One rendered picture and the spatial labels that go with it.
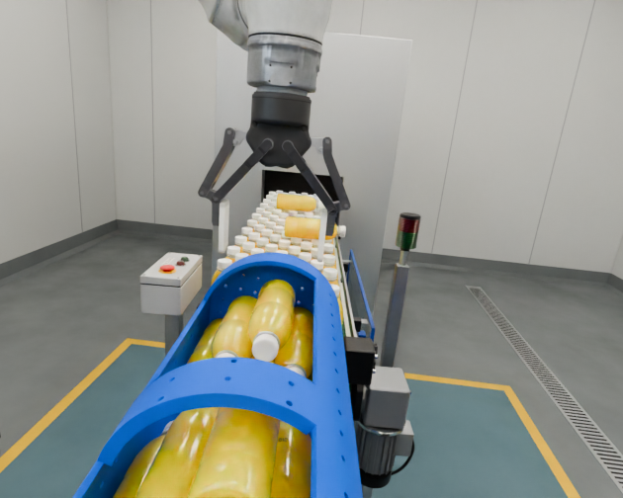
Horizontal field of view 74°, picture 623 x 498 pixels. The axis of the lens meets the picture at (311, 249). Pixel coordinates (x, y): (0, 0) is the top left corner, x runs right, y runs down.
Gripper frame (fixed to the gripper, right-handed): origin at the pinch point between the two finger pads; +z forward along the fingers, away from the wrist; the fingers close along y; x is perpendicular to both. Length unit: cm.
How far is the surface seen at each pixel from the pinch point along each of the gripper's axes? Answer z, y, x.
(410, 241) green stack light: 13, 36, 63
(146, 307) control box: 30, -33, 39
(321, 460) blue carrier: 11.4, 7.7, -25.8
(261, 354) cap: 16.5, -0.4, -0.8
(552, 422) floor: 132, 154, 143
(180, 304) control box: 29, -25, 39
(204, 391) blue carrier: 8.6, -3.8, -21.4
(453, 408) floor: 132, 98, 148
